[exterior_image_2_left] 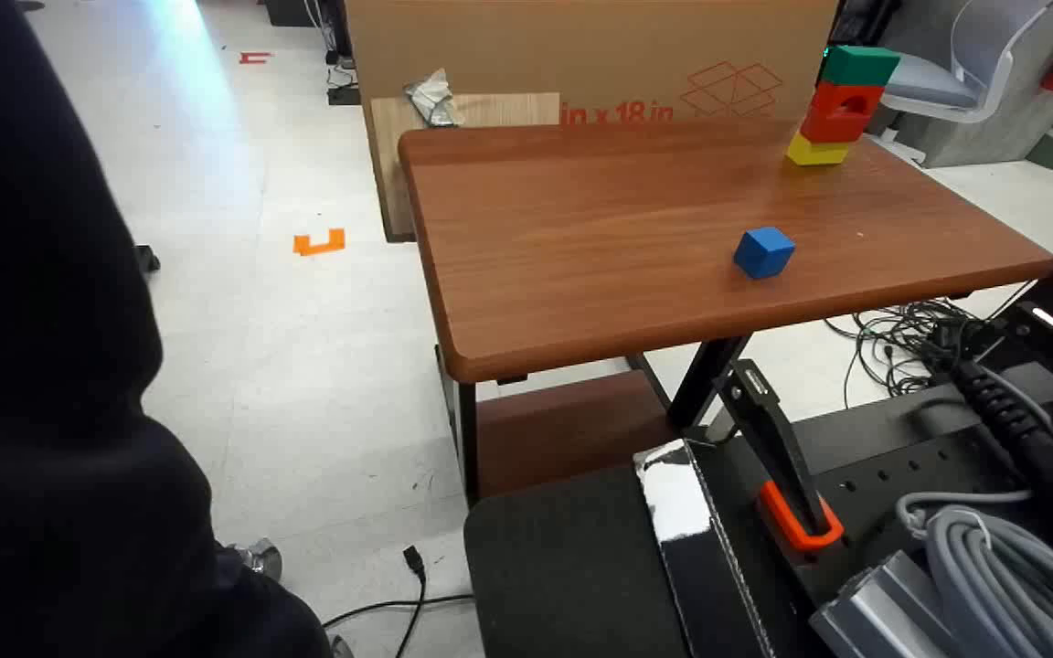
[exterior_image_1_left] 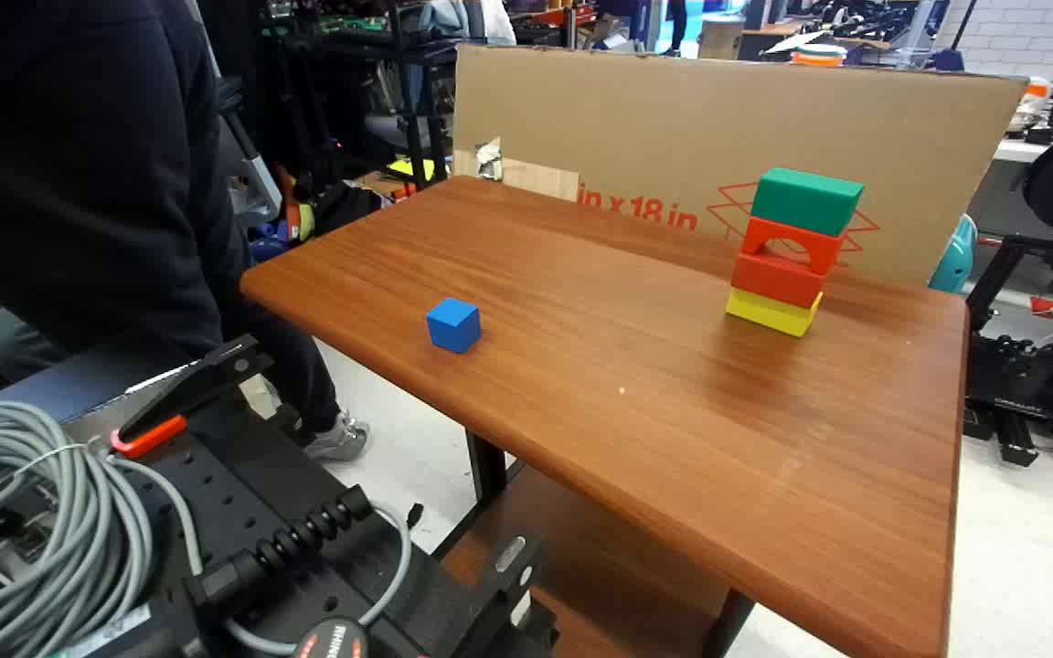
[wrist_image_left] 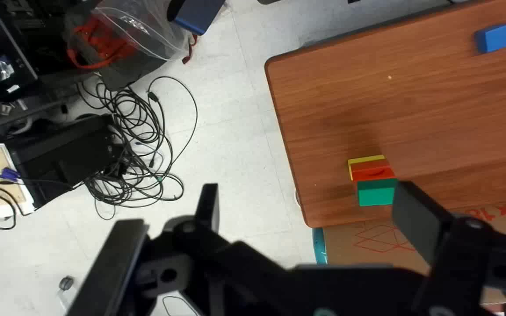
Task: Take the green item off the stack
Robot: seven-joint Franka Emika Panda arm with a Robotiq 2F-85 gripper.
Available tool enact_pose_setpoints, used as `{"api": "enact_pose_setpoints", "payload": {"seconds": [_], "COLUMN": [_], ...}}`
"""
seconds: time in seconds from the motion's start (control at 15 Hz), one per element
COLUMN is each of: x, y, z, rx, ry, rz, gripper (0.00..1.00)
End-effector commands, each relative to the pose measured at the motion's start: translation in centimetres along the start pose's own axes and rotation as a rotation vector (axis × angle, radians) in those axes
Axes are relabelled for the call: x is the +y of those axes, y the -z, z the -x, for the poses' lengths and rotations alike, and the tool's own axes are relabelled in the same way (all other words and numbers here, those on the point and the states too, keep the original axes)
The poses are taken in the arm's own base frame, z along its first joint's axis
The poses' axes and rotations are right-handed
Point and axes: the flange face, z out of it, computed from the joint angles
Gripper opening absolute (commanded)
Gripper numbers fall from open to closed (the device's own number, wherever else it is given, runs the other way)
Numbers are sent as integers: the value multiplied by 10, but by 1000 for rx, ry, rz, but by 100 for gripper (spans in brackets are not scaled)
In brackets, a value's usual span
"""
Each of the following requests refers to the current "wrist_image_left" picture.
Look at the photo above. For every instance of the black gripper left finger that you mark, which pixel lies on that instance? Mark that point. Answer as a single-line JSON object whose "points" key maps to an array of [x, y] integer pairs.
{"points": [[207, 207]]}

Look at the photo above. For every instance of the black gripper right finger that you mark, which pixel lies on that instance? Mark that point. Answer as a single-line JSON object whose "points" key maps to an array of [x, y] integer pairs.
{"points": [[421, 220]]}

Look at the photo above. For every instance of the green rectangular block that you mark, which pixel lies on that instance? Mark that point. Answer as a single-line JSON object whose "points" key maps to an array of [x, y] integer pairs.
{"points": [[374, 193]]}

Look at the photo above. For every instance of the cardboard box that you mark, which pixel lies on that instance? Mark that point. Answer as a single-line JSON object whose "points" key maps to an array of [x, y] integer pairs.
{"points": [[381, 243]]}

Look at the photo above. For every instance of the red block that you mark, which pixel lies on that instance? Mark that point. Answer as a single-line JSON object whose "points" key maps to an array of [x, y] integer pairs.
{"points": [[370, 171]]}

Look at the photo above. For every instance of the yellow block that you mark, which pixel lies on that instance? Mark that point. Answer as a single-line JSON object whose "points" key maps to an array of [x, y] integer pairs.
{"points": [[351, 162]]}

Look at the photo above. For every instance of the teal table leg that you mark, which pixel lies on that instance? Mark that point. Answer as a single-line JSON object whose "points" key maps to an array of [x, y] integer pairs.
{"points": [[318, 246]]}

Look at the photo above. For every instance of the black equipment box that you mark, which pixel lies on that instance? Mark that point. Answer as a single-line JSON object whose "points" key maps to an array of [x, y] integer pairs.
{"points": [[51, 158]]}

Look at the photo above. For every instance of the clear plastic bag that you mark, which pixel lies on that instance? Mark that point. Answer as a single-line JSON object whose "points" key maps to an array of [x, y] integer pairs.
{"points": [[121, 39]]}

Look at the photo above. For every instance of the blue object on floor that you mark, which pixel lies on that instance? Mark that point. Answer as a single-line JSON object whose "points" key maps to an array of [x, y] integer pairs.
{"points": [[197, 14]]}

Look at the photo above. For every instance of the blue block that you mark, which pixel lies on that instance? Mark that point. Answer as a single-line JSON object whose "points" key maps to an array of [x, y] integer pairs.
{"points": [[490, 39]]}

